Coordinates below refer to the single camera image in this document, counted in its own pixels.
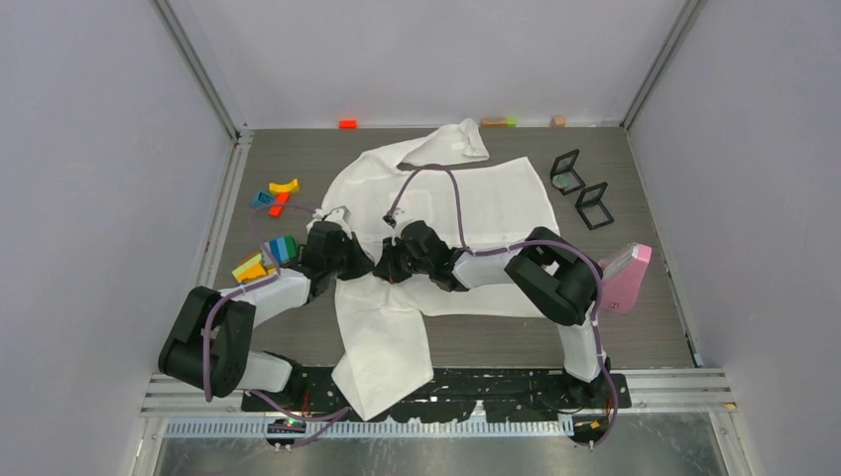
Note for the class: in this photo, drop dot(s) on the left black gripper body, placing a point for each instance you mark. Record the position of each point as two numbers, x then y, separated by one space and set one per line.
347 263

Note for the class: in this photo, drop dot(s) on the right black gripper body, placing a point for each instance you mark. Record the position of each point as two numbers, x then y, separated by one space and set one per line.
401 264

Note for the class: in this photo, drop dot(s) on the white shirt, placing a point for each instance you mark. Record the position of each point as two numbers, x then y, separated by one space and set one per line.
416 207

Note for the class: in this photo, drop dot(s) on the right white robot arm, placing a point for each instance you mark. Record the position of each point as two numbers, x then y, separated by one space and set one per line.
564 284

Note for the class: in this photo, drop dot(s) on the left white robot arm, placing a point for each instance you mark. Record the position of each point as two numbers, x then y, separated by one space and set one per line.
209 345

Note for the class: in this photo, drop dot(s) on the toy brick pile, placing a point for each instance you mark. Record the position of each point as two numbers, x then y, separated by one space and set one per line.
281 251

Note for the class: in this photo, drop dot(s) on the red long toy brick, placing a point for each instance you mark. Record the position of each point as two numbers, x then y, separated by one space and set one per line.
277 210

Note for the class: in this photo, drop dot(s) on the yellow curved toy brick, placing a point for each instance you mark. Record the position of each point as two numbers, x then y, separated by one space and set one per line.
292 186

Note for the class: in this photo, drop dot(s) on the blue square toy brick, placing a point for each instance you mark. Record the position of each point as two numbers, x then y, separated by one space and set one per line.
262 199

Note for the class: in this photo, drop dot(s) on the wooden block with green end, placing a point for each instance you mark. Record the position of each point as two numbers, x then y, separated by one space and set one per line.
508 121

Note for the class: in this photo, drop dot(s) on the pink stand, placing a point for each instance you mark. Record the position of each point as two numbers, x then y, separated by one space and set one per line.
623 276

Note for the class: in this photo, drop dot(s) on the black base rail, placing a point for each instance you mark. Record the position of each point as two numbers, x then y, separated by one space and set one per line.
433 394

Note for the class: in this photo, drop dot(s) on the black display frame with brooch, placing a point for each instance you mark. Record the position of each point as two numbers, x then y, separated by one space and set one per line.
563 175

